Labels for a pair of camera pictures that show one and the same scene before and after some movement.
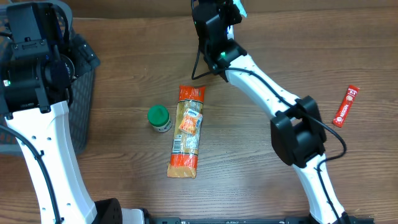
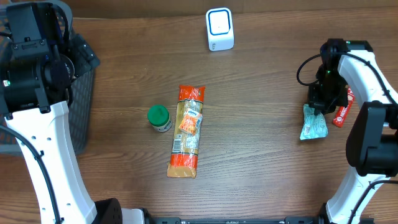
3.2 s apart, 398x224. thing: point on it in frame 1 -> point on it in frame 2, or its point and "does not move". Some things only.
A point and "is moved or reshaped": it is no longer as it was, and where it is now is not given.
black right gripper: x=229 y=12 -> x=316 y=100
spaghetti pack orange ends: x=183 y=159 does not move
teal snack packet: x=240 y=7 is moved or reshaped
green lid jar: x=158 y=117 does not move
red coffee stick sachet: x=346 y=106 does not move
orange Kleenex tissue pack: x=191 y=121 does not move
